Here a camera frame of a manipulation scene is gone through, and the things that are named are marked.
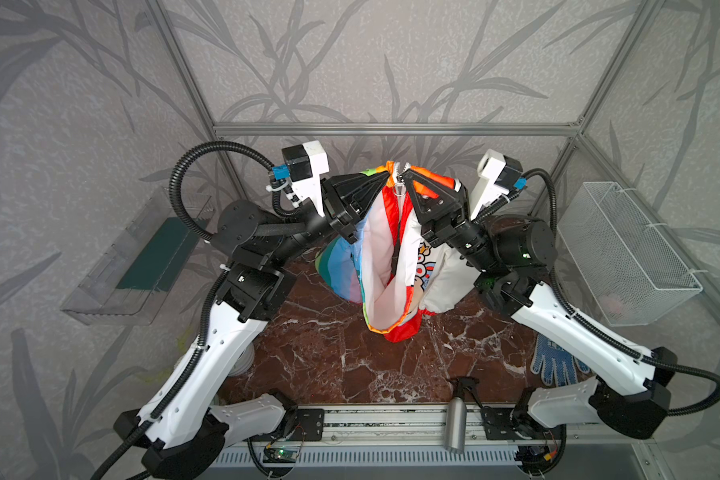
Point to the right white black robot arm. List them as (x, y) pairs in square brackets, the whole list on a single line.
[(628, 390)]

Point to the colourful rainbow hooded kids jacket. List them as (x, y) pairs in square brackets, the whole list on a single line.
[(395, 275)]

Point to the silver spray bottle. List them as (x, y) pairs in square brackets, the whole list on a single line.
[(456, 414)]

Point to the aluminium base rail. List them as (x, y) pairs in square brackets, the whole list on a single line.
[(424, 424)]

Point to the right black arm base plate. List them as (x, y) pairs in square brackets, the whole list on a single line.
[(499, 424)]

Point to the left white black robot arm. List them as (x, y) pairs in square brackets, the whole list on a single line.
[(180, 430)]

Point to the white wire mesh basket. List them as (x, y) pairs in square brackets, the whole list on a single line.
[(619, 250)]

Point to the blue white work glove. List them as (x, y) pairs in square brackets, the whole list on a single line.
[(555, 366)]

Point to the pink item in basket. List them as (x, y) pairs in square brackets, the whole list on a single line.
[(612, 305)]

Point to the clear acrylic wall shelf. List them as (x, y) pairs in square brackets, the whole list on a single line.
[(131, 281)]

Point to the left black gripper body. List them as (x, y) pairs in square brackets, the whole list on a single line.
[(341, 206)]

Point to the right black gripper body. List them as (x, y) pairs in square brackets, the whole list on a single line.
[(446, 215)]

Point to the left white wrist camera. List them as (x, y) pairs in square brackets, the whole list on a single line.
[(298, 178)]

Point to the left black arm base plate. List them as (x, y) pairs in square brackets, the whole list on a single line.
[(301, 424)]

